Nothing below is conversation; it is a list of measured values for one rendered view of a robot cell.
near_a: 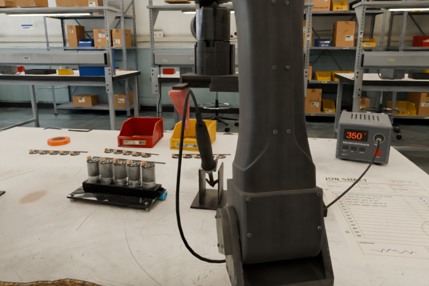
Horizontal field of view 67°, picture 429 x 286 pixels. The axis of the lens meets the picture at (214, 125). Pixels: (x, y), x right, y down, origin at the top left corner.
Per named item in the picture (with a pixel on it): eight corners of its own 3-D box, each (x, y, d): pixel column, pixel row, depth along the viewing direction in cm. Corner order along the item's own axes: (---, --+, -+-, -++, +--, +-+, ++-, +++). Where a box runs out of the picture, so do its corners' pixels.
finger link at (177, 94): (180, 124, 62) (179, 75, 60) (216, 126, 60) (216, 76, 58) (168, 133, 55) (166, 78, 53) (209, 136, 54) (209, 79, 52)
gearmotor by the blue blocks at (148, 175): (152, 194, 58) (151, 167, 57) (140, 193, 58) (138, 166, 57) (158, 188, 60) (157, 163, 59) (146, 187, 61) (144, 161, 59)
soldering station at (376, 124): (387, 167, 74) (393, 127, 72) (334, 160, 78) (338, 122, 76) (383, 149, 87) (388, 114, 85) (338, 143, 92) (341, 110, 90)
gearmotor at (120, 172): (124, 191, 59) (122, 165, 58) (112, 189, 60) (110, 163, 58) (131, 185, 61) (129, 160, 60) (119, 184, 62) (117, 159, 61)
